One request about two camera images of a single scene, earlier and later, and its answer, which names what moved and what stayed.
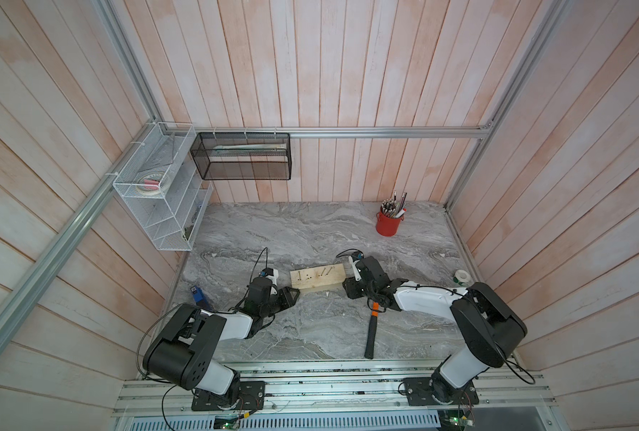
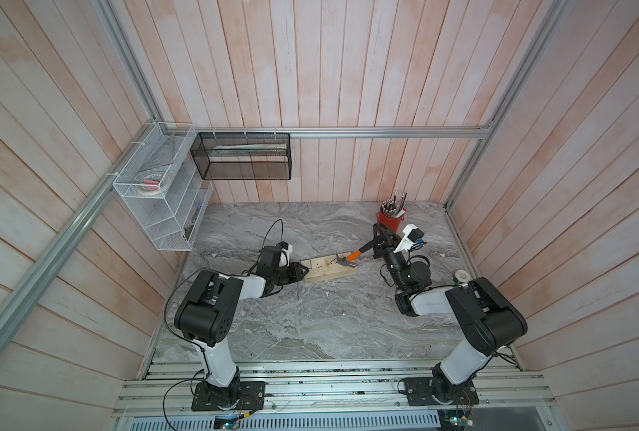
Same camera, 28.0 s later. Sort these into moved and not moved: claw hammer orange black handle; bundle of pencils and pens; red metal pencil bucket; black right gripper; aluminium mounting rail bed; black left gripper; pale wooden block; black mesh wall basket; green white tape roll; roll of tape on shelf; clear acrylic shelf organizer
Moved: claw hammer orange black handle; pale wooden block; black right gripper; black left gripper
Not moved: roll of tape on shelf; black mesh wall basket; bundle of pencils and pens; green white tape roll; aluminium mounting rail bed; red metal pencil bucket; clear acrylic shelf organizer
